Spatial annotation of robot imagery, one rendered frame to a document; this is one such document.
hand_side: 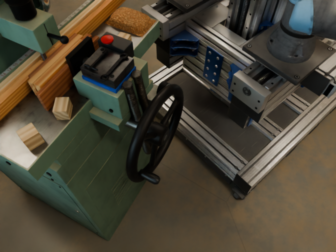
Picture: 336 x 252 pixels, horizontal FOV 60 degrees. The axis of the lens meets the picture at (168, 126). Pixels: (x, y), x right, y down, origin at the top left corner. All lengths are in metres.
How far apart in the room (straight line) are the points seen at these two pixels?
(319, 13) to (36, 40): 0.61
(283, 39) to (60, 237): 1.31
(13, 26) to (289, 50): 0.78
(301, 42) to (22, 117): 0.82
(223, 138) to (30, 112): 1.00
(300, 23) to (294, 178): 1.20
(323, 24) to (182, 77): 1.18
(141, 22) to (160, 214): 0.98
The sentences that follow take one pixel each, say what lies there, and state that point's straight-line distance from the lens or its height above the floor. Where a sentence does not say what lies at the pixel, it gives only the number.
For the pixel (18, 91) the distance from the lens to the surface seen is 0.83.
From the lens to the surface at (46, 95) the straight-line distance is 0.77.
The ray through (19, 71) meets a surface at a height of 0.95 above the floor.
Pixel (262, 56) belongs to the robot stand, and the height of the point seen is 0.82.
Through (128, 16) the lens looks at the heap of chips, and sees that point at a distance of 0.96.
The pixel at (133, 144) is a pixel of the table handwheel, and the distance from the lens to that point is 0.68.
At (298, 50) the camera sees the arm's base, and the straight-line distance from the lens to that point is 1.03.
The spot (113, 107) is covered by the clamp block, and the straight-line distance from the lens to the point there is 0.74.
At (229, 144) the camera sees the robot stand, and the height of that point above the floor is 0.21.
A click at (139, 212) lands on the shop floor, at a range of 1.57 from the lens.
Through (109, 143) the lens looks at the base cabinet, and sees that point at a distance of 0.99.
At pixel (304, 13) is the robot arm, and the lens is 0.67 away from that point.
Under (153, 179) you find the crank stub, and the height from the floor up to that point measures 0.80.
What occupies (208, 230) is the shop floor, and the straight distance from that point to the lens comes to 1.55.
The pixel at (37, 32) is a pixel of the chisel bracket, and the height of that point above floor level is 1.06.
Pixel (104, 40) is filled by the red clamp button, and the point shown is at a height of 1.02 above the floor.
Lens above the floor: 1.49
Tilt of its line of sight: 56 degrees down
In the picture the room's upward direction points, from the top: straight up
